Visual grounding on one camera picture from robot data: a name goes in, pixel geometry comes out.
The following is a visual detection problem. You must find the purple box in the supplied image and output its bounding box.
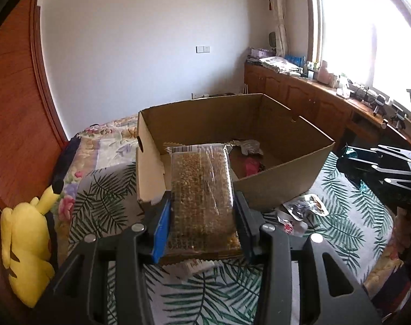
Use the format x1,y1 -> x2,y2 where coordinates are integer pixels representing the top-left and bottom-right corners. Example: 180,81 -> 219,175
249,48 -> 277,58

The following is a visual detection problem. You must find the patterned curtain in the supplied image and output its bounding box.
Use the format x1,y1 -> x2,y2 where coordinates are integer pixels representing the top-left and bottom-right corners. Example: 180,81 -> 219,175
260,0 -> 289,57

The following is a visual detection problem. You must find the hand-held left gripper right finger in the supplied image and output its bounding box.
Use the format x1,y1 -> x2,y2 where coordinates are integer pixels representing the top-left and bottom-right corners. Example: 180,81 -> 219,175
234,191 -> 379,325

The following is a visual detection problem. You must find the leaf print bedsheet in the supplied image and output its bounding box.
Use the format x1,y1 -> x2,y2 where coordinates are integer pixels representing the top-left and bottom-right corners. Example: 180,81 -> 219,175
68,152 -> 400,325

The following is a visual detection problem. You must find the magenta snack packet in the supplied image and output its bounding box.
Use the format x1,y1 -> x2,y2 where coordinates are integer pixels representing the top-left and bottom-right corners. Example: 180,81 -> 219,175
244,157 -> 261,177

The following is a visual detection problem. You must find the wooden sideboard cabinet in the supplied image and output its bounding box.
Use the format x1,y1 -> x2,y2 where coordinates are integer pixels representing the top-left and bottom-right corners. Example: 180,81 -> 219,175
244,61 -> 411,150

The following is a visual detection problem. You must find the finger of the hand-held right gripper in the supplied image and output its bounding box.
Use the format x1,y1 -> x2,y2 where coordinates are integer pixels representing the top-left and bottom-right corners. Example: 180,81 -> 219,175
337,147 -> 411,193
368,145 -> 411,164

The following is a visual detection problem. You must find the clear grain bar packet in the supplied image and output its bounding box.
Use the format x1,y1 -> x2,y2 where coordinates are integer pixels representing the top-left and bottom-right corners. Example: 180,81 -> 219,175
158,144 -> 244,266

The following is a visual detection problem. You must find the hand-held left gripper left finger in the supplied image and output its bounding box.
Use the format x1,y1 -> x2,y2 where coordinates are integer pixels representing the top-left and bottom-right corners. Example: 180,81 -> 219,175
36,190 -> 174,325

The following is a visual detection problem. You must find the red white snack packet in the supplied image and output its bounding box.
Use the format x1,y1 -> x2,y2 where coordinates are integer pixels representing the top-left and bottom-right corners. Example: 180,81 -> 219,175
276,209 -> 309,236

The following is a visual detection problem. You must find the flat silver snack packet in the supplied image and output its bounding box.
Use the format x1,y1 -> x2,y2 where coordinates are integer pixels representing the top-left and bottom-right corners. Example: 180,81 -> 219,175
283,194 -> 330,216

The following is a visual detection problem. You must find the dark cloth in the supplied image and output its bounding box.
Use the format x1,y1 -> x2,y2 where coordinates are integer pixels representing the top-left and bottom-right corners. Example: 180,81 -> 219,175
53,138 -> 81,193

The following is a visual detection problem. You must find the floral quilt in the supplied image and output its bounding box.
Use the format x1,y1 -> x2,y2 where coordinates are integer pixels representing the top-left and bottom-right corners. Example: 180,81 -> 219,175
57,115 -> 139,268

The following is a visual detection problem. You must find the wooden framed window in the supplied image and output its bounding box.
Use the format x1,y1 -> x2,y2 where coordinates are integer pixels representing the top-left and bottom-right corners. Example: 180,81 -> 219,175
305,0 -> 411,117

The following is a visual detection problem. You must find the blue box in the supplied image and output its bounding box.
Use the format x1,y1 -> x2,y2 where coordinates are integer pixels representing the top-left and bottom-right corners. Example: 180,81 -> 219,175
285,54 -> 306,67

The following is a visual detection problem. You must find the stack of papers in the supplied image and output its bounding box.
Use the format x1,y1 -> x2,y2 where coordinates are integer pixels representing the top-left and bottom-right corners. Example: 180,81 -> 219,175
259,56 -> 301,74

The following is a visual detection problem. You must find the yellow plush toy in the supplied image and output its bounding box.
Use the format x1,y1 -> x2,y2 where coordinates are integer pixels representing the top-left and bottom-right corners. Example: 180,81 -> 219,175
1,179 -> 64,308

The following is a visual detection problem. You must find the wooden headboard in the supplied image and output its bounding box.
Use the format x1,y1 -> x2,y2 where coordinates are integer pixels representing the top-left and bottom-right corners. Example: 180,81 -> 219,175
0,0 -> 71,325

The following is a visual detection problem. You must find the silver foil packet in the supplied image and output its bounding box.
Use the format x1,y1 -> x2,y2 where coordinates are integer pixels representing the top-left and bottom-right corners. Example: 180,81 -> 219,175
239,139 -> 264,156

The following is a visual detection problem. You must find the brown cardboard box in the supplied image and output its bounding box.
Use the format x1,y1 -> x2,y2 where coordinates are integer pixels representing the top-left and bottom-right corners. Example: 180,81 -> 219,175
136,93 -> 335,212

